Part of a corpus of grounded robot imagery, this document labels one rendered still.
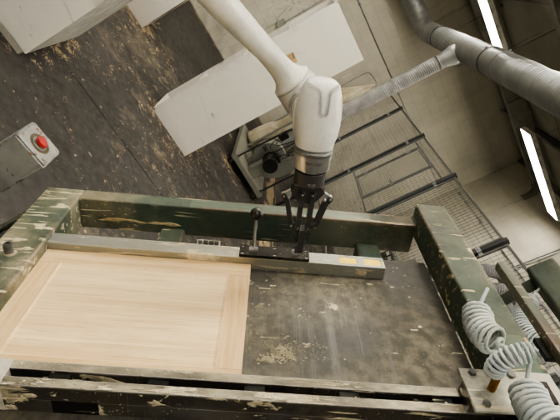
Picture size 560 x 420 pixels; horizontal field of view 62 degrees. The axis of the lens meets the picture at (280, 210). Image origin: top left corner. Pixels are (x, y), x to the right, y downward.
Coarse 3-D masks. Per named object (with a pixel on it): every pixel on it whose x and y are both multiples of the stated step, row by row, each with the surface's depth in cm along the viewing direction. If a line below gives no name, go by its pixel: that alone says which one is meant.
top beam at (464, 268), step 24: (432, 216) 151; (432, 240) 140; (456, 240) 140; (432, 264) 139; (456, 264) 129; (456, 288) 122; (480, 288) 120; (456, 312) 120; (504, 312) 113; (480, 360) 106
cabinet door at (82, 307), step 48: (48, 288) 117; (96, 288) 119; (144, 288) 120; (192, 288) 122; (240, 288) 124; (0, 336) 102; (48, 336) 104; (96, 336) 105; (144, 336) 106; (192, 336) 108; (240, 336) 109
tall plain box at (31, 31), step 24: (0, 0) 291; (24, 0) 291; (48, 0) 291; (72, 0) 291; (96, 0) 290; (120, 0) 328; (0, 24) 300; (24, 24) 298; (48, 24) 297; (72, 24) 306; (96, 24) 377; (24, 48) 304
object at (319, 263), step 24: (48, 240) 130; (72, 240) 132; (96, 240) 133; (120, 240) 134; (144, 240) 135; (264, 264) 133; (288, 264) 133; (312, 264) 134; (336, 264) 134; (360, 264) 135
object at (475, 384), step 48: (0, 384) 86; (48, 384) 86; (96, 384) 87; (144, 384) 88; (192, 384) 91; (240, 384) 91; (288, 384) 92; (336, 384) 93; (384, 384) 94; (480, 384) 92
